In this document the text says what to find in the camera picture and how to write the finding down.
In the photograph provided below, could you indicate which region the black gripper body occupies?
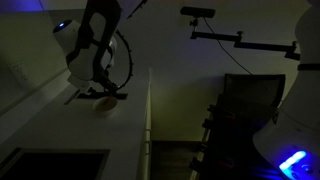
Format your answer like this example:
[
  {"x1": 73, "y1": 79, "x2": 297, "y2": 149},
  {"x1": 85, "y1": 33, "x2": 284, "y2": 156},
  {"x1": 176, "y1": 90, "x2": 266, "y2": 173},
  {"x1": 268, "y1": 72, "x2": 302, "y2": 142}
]
[{"x1": 94, "y1": 67, "x2": 119, "y2": 93}]

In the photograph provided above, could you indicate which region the small white bowl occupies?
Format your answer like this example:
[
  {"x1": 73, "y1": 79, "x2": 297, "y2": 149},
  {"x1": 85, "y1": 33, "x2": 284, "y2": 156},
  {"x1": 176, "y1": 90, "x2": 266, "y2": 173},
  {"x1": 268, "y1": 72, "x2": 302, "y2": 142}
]
[{"x1": 92, "y1": 95, "x2": 119, "y2": 118}]

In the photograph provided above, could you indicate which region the black recessed cooktop panel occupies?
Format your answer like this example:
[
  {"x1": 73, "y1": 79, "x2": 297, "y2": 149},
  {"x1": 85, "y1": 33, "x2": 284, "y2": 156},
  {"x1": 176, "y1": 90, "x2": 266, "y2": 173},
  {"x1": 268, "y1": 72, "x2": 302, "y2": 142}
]
[{"x1": 0, "y1": 148, "x2": 111, "y2": 180}]

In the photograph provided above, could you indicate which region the black mesh office chair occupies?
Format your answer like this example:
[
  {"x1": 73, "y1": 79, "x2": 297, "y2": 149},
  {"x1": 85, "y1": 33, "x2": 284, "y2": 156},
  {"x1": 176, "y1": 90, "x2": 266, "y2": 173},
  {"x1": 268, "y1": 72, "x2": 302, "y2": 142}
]
[{"x1": 222, "y1": 73, "x2": 287, "y2": 108}]

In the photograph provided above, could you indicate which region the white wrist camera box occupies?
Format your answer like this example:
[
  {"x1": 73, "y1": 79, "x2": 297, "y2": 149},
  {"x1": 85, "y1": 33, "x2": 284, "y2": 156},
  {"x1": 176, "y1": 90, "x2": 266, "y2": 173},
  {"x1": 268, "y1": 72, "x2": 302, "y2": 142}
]
[{"x1": 67, "y1": 74, "x2": 93, "y2": 97}]

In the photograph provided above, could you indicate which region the black corrugated cable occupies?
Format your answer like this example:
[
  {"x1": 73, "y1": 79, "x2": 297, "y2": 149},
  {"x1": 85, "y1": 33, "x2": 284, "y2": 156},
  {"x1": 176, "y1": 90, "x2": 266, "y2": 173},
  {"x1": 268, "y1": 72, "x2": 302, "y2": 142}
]
[{"x1": 114, "y1": 29, "x2": 134, "y2": 92}]

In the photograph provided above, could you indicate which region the metal drawer handle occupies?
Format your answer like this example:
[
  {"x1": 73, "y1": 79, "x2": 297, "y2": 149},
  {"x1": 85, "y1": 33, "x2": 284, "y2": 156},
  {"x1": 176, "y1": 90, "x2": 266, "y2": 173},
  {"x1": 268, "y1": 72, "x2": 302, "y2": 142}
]
[{"x1": 144, "y1": 139, "x2": 152, "y2": 158}]

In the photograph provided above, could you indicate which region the white wall outlet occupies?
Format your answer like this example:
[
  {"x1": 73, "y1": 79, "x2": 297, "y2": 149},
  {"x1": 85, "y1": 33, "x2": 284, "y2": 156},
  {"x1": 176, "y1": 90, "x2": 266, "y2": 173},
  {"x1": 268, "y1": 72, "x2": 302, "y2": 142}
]
[{"x1": 9, "y1": 62, "x2": 28, "y2": 83}]

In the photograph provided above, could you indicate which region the black stereo camera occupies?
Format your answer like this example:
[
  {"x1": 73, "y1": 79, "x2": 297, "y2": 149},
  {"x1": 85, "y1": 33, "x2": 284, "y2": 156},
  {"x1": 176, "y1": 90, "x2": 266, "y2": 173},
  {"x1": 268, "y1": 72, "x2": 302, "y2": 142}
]
[{"x1": 180, "y1": 6, "x2": 216, "y2": 19}]

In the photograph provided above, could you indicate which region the thin black camera cable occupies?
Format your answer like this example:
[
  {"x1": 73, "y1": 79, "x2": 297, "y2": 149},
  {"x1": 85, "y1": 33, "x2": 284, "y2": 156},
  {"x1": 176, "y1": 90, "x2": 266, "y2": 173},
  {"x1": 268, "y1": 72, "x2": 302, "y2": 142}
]
[{"x1": 202, "y1": 16, "x2": 254, "y2": 76}]

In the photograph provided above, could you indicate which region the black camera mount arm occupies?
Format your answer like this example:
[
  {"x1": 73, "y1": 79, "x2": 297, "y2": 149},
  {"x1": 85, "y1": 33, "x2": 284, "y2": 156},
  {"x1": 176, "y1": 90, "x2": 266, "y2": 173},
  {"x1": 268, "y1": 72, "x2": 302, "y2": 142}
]
[{"x1": 189, "y1": 18, "x2": 301, "y2": 62}]

